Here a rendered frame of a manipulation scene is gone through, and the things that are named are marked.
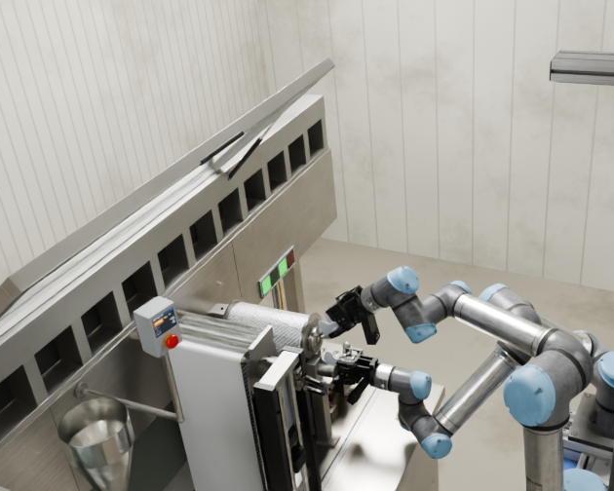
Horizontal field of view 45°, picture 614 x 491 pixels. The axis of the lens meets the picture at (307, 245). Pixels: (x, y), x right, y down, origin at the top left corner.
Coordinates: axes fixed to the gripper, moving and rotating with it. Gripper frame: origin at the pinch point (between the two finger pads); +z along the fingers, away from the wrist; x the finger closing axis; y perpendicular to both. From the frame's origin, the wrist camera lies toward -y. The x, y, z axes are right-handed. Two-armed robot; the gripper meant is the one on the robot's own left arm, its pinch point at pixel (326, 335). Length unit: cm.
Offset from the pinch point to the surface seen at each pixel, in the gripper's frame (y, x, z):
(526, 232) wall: -79, -246, 55
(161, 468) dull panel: 2, 39, 47
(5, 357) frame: 52, 72, 5
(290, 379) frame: 5.4, 34.7, -14.7
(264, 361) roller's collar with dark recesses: 10.5, 27.9, -4.3
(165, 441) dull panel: 7, 35, 42
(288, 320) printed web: 10.6, 3.5, 3.8
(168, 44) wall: 133, -169, 107
